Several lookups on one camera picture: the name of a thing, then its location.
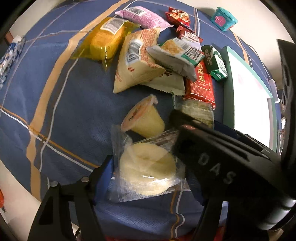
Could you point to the red milk biscuit packet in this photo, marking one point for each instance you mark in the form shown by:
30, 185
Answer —
185, 33

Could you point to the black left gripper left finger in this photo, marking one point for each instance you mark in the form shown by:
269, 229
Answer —
53, 218

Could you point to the white box green rim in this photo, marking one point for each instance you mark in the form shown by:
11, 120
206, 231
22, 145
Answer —
248, 104

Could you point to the blue white tissue pack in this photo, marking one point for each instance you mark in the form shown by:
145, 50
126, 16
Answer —
10, 57

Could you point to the cream triangular snack bag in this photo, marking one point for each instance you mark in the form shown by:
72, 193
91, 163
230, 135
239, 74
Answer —
135, 66

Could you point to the white green cracker packet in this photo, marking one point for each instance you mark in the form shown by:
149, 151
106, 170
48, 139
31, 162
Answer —
177, 55

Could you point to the yellow cake packet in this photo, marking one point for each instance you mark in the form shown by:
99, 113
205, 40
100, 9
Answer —
102, 42

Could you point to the yellow jelly cup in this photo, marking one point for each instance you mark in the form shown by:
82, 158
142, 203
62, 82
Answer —
144, 118

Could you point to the clear sandwich cake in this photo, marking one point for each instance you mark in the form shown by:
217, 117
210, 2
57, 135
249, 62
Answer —
198, 110

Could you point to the green milk carton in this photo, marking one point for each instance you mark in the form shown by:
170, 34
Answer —
214, 63

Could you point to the red gold snack bar packet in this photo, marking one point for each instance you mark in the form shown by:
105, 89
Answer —
202, 88

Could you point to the red chips bag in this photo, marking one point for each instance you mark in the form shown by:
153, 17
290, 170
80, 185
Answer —
178, 17

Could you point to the pink snack packet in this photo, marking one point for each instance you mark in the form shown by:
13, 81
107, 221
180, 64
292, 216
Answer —
144, 17

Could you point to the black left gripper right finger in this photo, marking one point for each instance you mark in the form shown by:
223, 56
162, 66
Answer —
208, 227

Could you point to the clear bag rice crackers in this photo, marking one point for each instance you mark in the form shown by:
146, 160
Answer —
147, 168

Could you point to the teal pink toy box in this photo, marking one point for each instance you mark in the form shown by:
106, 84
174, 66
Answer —
223, 19

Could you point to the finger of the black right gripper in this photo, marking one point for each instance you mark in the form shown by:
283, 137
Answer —
257, 182

